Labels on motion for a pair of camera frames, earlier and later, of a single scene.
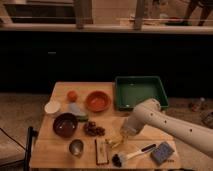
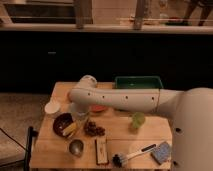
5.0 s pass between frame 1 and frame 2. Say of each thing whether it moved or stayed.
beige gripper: moved
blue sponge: stayed
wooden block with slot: stayed
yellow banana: moved
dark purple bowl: stayed
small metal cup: stayed
